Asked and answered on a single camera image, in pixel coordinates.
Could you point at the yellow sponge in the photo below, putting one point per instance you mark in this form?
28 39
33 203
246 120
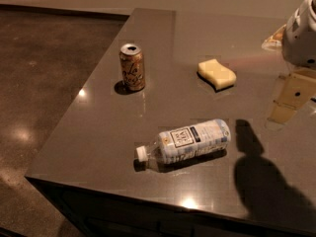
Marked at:
216 74

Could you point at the orange LaCroix soda can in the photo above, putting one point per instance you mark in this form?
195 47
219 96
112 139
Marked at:
132 67

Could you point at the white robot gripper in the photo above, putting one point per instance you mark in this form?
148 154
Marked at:
301 37

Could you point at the clear plastic water bottle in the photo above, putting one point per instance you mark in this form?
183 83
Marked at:
185 143

